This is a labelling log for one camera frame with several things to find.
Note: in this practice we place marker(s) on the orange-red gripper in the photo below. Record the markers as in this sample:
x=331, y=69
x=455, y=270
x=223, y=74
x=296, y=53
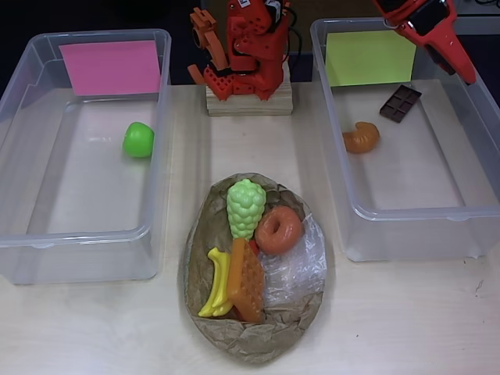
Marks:
x=437, y=46

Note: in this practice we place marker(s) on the brown toy chocolate bar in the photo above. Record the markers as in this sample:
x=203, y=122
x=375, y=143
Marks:
x=400, y=104

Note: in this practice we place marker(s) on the orange toy croissant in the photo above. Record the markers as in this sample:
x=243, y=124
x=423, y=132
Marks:
x=363, y=140

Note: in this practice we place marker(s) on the light green toy grapes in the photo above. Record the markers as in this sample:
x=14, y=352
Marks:
x=246, y=207

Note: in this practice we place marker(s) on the orange toy waffle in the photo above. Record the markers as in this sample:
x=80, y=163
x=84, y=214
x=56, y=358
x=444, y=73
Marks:
x=248, y=281

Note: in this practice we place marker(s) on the green toy apple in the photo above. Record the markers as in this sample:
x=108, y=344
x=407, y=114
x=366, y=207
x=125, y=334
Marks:
x=137, y=140

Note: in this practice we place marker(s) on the yellow toy bananas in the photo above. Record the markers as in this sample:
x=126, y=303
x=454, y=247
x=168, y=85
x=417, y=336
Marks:
x=218, y=285

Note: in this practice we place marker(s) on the orange-red robot arm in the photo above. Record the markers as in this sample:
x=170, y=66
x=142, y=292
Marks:
x=254, y=47

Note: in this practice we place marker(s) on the yellow-green paper label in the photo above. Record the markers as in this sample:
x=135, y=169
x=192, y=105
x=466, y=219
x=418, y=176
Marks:
x=363, y=58

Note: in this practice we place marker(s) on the clear plastic bin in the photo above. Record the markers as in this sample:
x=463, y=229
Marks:
x=78, y=195
x=410, y=187

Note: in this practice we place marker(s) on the pink paper label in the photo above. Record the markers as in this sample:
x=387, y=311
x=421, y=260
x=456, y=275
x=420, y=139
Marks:
x=109, y=68

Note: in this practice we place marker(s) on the wooden base block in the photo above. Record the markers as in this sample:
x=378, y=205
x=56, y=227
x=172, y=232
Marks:
x=250, y=105

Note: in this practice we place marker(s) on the brown-orange toy donut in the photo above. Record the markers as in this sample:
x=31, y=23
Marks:
x=289, y=234

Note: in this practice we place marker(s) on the clear plastic wrap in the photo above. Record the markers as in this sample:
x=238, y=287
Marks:
x=297, y=269

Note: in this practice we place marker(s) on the red toy chili pepper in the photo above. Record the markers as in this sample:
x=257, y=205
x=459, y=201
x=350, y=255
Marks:
x=253, y=247

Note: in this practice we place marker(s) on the crumpled brown paper bag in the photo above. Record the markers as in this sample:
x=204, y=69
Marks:
x=250, y=340

